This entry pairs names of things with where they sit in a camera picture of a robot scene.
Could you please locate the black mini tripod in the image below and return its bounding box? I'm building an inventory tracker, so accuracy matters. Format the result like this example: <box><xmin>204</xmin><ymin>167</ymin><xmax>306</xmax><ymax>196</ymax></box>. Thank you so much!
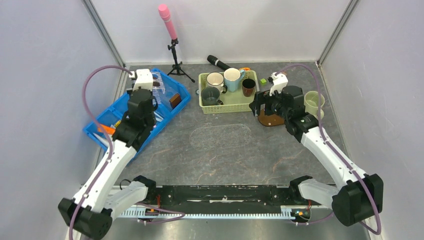
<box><xmin>167</xmin><ymin>38</ymin><xmax>196</xmax><ymax>83</ymax></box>

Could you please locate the clear textured toothbrush holder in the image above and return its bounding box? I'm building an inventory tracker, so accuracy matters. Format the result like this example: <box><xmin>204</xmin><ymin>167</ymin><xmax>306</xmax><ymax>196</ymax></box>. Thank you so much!
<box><xmin>151</xmin><ymin>71</ymin><xmax>176</xmax><ymax>111</ymax></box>

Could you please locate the cream mug brown rim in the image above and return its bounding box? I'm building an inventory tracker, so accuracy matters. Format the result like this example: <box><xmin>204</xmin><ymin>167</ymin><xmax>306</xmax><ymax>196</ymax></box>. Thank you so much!
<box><xmin>206</xmin><ymin>72</ymin><xmax>228</xmax><ymax>94</ymax></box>

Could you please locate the dark grey mug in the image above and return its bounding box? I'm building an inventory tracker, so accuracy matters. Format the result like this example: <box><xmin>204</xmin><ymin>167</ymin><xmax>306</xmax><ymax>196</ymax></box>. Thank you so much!
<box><xmin>200</xmin><ymin>86</ymin><xmax>224</xmax><ymax>106</ymax></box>

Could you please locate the clear oval acrylic tray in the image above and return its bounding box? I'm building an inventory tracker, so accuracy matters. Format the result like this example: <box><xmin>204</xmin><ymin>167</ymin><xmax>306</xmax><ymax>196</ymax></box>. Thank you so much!
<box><xmin>189</xmin><ymin>123</ymin><xmax>252</xmax><ymax>151</ymax></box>

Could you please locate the brown oval wooden tray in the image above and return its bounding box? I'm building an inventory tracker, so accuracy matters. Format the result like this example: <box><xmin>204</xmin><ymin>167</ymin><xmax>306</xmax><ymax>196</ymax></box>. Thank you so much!
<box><xmin>257</xmin><ymin>110</ymin><xmax>285</xmax><ymax>127</ymax></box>

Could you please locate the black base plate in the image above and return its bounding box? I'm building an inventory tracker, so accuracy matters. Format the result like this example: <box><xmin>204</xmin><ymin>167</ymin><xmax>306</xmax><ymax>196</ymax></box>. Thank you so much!
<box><xmin>124</xmin><ymin>184</ymin><xmax>323</xmax><ymax>216</ymax></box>

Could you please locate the black microphone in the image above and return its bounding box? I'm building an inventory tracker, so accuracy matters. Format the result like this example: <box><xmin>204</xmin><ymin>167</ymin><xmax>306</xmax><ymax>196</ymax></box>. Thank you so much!
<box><xmin>207</xmin><ymin>55</ymin><xmax>231</xmax><ymax>71</ymax></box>

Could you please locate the dark brown cup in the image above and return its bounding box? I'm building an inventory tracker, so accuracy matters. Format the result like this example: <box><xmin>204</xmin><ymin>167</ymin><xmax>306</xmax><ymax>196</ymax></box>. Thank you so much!
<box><xmin>242</xmin><ymin>78</ymin><xmax>256</xmax><ymax>98</ymax></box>

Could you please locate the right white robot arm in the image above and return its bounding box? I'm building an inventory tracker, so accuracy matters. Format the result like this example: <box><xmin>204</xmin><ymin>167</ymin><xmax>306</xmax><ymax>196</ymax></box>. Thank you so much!
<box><xmin>249</xmin><ymin>85</ymin><xmax>384</xmax><ymax>228</ymax></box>

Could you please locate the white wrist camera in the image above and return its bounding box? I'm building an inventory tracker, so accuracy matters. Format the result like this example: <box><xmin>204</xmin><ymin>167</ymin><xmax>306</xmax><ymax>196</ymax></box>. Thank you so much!
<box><xmin>128</xmin><ymin>69</ymin><xmax>154</xmax><ymax>91</ymax></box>
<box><xmin>269</xmin><ymin>72</ymin><xmax>288</xmax><ymax>96</ymax></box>

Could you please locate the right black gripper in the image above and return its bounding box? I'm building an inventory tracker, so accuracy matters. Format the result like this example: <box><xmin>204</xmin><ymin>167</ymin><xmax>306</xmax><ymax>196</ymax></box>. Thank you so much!
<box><xmin>248</xmin><ymin>87</ymin><xmax>290</xmax><ymax>121</ymax></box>

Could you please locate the white toothpaste tube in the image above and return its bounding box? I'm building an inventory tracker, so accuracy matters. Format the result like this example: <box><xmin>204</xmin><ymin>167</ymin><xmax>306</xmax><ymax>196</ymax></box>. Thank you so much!
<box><xmin>93</xmin><ymin>133</ymin><xmax>110</xmax><ymax>148</ymax></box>

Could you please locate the blue plastic divided bin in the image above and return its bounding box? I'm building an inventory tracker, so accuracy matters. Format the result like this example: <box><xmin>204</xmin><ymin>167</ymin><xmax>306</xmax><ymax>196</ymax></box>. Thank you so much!
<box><xmin>96</xmin><ymin>68</ymin><xmax>191</xmax><ymax>151</ymax></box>

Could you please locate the white comb cable duct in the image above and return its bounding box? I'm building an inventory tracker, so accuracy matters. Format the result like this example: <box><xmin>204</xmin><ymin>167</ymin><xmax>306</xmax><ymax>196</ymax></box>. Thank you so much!
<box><xmin>118</xmin><ymin>206</ymin><xmax>295</xmax><ymax>220</ymax></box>

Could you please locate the pale green ribbed mug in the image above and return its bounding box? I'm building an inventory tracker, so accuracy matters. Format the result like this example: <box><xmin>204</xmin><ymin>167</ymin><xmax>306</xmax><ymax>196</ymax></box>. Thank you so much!
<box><xmin>304</xmin><ymin>91</ymin><xmax>325</xmax><ymax>120</ymax></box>

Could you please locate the light blue mug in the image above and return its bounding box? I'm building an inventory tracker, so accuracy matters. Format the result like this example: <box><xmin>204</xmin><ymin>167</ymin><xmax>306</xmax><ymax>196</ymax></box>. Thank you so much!
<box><xmin>223</xmin><ymin>68</ymin><xmax>246</xmax><ymax>93</ymax></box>

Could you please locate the pale green plastic basket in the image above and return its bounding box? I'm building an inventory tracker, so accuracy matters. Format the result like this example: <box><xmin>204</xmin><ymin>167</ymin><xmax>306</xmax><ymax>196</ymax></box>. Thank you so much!
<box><xmin>198</xmin><ymin>70</ymin><xmax>260</xmax><ymax>114</ymax></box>

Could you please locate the orange toothpaste tube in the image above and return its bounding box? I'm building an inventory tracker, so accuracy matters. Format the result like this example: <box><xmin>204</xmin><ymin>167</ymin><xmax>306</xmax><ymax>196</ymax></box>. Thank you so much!
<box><xmin>97</xmin><ymin>124</ymin><xmax>116</xmax><ymax>135</ymax></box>

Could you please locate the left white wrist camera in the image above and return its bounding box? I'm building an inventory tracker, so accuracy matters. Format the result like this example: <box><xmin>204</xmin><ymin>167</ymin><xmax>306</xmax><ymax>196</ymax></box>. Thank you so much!
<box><xmin>128</xmin><ymin>69</ymin><xmax>154</xmax><ymax>91</ymax></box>

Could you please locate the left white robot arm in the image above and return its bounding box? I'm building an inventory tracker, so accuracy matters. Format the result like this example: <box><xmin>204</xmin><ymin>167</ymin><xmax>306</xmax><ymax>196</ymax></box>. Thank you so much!
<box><xmin>58</xmin><ymin>88</ymin><xmax>157</xmax><ymax>240</ymax></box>

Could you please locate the brown soap block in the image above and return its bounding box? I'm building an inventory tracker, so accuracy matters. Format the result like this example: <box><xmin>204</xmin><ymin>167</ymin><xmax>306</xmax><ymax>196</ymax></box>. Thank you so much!
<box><xmin>169</xmin><ymin>93</ymin><xmax>182</xmax><ymax>109</ymax></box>

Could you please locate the yellow tube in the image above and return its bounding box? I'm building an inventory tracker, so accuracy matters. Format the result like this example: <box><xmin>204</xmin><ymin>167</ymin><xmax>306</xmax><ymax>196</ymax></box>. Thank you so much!
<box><xmin>114</xmin><ymin>120</ymin><xmax>121</xmax><ymax>128</ymax></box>

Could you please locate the pink microphone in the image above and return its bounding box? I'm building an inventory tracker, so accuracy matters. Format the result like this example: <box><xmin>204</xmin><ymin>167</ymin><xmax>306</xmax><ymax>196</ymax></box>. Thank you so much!
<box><xmin>158</xmin><ymin>4</ymin><xmax>178</xmax><ymax>41</ymax></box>

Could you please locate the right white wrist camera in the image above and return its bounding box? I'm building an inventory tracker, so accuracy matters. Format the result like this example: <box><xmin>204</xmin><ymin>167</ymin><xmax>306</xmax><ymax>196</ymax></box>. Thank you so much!
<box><xmin>269</xmin><ymin>72</ymin><xmax>288</xmax><ymax>96</ymax></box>

